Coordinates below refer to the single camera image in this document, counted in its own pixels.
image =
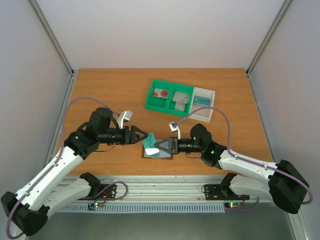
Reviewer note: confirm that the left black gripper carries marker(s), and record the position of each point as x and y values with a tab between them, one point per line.
133	138

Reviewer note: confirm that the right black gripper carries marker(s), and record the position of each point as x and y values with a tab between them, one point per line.
174	145

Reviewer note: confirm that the brown leather card holder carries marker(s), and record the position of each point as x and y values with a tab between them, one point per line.
160	155

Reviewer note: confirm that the teal VIP card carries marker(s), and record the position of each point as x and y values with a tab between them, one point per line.
149	142

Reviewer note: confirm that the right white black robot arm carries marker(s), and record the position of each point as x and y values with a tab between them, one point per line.
278	182

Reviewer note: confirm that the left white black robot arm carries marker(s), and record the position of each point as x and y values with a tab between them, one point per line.
101	128

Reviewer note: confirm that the card with red circles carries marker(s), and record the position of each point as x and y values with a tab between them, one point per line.
160	93

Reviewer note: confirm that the grey silver card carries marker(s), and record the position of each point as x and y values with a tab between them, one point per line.
181	97

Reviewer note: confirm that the green bin middle compartment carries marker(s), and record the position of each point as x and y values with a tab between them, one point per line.
173	87

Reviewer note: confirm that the white plastic bin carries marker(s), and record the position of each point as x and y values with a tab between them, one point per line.
205	113

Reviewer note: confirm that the left controller board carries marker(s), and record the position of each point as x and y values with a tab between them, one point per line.
94	206

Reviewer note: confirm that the controller board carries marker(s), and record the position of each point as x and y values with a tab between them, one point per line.
94	206
233	205

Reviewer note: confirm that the right controller board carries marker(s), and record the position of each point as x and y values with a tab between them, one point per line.
233	205

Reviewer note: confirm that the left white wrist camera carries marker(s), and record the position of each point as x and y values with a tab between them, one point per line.
124	117

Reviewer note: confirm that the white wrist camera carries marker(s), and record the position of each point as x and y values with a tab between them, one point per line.
175	128
124	117

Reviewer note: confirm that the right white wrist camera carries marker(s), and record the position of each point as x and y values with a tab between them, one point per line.
175	128

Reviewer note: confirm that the aluminium front rail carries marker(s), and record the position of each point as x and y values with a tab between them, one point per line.
160	187

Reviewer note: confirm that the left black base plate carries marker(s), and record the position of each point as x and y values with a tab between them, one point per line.
101	192

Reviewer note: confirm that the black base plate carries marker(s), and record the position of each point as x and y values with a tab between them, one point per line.
101	192
214	192

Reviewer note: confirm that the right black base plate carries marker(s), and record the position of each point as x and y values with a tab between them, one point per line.
214	192

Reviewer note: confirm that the grey slotted cable duct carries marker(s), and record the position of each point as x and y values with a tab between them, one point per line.
141	208

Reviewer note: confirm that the left aluminium frame post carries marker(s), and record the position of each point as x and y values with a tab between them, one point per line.
47	28

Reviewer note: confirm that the aluminium frame post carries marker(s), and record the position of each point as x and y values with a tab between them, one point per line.
47	28
269	35

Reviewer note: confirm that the right aluminium frame post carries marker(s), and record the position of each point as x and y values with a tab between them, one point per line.
269	35

